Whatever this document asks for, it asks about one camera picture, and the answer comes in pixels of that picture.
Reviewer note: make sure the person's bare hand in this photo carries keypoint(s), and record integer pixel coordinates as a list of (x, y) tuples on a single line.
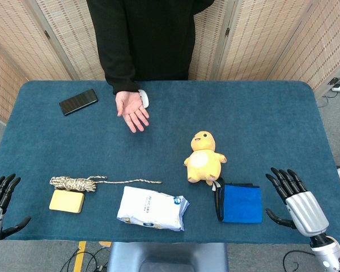
[(131, 109)]

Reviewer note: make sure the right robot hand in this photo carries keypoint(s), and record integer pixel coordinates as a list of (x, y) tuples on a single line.
[(306, 211)]

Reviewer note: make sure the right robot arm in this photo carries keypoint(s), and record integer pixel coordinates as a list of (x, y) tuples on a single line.
[(331, 251)]

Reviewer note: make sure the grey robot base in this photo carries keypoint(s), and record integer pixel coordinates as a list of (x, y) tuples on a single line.
[(167, 256)]

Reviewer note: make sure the person in black sweater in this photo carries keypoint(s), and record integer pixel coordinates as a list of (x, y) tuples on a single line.
[(147, 39)]

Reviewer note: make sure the yellow plush toy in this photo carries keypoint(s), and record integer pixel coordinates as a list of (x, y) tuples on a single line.
[(204, 158)]

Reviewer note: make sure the white computer mouse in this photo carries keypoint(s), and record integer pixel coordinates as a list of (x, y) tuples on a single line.
[(144, 97)]

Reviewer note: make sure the blue table cloth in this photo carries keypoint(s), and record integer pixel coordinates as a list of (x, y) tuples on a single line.
[(170, 141)]

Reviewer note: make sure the black smartphone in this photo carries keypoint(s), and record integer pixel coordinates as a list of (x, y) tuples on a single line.
[(78, 101)]

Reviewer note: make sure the blue folded cloth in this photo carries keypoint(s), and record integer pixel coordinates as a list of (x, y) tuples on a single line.
[(241, 203)]

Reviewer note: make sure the yellow sponge block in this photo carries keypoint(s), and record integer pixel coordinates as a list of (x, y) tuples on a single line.
[(66, 201)]

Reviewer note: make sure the white plastic package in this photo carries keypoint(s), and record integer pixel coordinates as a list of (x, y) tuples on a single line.
[(152, 208)]

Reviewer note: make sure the bamboo folding screen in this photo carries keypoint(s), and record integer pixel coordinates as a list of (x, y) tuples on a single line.
[(272, 39)]

